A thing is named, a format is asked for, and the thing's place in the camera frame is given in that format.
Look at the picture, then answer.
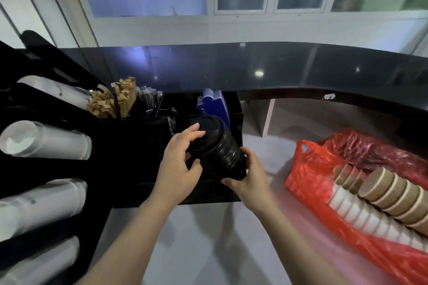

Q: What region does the person's left hand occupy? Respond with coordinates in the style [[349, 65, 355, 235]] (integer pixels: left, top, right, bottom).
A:
[[156, 123, 207, 206]]

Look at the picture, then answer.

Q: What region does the person's right hand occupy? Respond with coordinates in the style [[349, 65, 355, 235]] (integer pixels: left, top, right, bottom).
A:
[[221, 147, 279, 217]]

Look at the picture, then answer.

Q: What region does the stack of black cup lids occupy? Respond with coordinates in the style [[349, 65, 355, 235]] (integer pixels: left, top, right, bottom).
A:
[[189, 114, 248, 182]]

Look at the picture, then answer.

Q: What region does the person's right forearm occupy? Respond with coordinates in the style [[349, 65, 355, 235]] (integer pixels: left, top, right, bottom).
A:
[[249, 205, 340, 285]]

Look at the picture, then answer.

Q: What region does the person's left forearm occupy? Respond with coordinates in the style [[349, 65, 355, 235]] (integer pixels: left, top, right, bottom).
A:
[[76, 195, 188, 285]]

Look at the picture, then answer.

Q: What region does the stack of blue packets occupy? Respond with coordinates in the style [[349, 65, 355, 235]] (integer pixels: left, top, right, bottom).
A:
[[196, 88, 231, 129]]

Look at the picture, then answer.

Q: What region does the bunch of wrapped stir sticks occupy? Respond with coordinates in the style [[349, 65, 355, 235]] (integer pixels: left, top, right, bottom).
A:
[[137, 86, 165, 117]]

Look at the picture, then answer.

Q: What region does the black condiment organizer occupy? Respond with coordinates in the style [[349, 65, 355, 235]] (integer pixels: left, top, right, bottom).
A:
[[112, 90, 244, 209]]

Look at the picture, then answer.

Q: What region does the bunch of brown sugar packets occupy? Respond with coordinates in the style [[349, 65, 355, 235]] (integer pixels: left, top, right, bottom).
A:
[[87, 84, 118, 119], [111, 77, 137, 118]]

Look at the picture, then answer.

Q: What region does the red plastic bag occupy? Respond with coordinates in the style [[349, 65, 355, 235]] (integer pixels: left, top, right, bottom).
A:
[[284, 129, 428, 285]]

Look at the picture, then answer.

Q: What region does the small stack of brown cups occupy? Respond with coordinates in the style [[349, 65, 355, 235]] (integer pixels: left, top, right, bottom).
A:
[[332, 163, 369, 195]]

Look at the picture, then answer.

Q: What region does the row of white cups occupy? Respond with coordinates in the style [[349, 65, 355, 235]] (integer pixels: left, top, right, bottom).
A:
[[329, 184, 428, 255]]

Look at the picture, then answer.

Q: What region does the black cup dispenser rack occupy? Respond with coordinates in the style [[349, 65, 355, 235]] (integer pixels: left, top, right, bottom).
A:
[[0, 30, 116, 285]]

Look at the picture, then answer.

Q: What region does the stack of brown ribbed cups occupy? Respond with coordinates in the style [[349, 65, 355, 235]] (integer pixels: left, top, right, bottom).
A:
[[359, 167, 428, 237]]

